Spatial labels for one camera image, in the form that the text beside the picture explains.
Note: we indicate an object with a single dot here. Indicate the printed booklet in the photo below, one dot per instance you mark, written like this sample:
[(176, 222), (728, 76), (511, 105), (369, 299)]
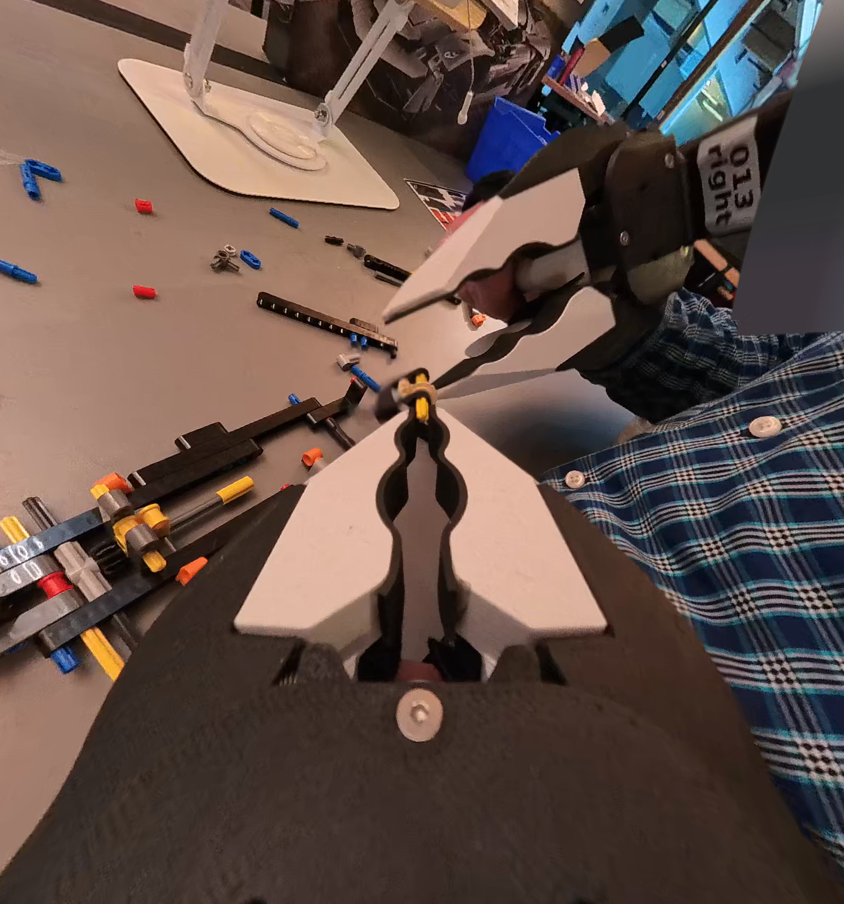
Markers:
[(436, 205)]

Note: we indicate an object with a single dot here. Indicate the white flat-based stand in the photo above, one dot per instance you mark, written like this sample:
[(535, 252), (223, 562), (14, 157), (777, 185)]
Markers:
[(252, 155)]

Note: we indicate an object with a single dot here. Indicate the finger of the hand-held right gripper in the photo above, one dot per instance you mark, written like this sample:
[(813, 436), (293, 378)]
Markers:
[(556, 339), (492, 233)]

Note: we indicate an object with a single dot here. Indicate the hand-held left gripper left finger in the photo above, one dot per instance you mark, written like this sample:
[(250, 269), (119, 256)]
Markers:
[(309, 558)]

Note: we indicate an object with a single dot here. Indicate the black lego chassis assembly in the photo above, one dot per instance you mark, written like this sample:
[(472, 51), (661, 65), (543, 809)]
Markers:
[(203, 448)]

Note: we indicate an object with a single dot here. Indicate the grey orange-ended lego link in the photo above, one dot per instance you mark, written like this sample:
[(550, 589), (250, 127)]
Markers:
[(312, 455)]

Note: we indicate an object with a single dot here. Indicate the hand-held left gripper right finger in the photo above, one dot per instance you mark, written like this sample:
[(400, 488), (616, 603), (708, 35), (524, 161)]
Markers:
[(528, 558)]

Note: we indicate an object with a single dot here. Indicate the blue short lego liftarm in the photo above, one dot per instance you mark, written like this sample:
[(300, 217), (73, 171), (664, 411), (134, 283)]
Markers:
[(250, 259), (46, 169)]

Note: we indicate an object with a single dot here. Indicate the blue lego pin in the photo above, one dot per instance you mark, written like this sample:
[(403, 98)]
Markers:
[(365, 379), (284, 217), (30, 183), (13, 270)]

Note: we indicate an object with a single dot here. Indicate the light grey lego connector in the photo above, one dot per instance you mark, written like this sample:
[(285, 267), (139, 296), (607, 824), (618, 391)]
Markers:
[(344, 361)]

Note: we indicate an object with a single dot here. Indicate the black holed lego beam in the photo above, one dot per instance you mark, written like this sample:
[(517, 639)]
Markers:
[(309, 314)]

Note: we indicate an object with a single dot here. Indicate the dark grey lego connector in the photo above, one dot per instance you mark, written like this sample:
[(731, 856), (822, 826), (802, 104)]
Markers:
[(223, 263)]

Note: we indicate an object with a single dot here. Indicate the teal storage shelves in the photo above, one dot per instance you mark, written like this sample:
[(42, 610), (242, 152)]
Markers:
[(676, 49)]

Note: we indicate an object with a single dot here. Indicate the blue plastic bin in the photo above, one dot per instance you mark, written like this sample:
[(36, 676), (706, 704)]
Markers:
[(510, 138)]

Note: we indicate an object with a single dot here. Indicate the black lego gear frame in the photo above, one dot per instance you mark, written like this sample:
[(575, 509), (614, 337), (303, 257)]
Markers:
[(411, 387)]

